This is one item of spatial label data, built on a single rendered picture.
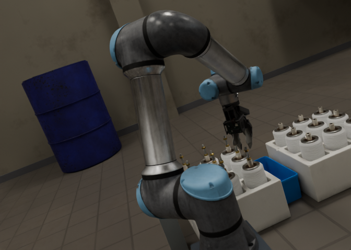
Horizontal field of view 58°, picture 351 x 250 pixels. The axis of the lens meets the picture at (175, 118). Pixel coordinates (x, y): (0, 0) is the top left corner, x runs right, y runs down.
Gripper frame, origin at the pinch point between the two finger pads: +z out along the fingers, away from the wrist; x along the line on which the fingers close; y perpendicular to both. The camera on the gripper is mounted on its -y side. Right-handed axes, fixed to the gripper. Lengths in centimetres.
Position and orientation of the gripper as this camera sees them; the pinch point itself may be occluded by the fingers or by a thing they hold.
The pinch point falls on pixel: (245, 145)
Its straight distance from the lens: 135.7
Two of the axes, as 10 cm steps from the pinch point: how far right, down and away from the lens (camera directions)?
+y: -4.4, 3.6, -8.2
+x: 8.4, -1.7, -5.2
